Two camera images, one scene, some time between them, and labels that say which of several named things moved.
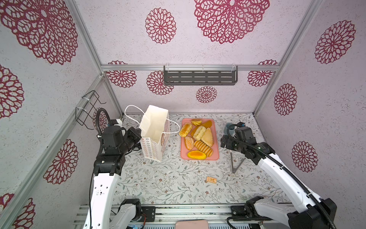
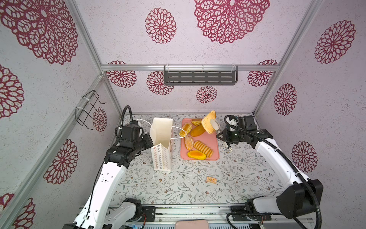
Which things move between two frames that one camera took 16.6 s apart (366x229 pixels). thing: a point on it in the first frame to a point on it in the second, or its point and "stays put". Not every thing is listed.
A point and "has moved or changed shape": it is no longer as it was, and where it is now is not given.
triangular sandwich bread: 208,138 to 206,122
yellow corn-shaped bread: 186,129 stays put
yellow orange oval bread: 197,154 stays put
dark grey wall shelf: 200,75 stays put
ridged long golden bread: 200,145 stays put
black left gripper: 131,132 to 147,140
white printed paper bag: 155,130 has moved or changed shape
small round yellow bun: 196,121 stays put
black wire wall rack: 84,112 stays put
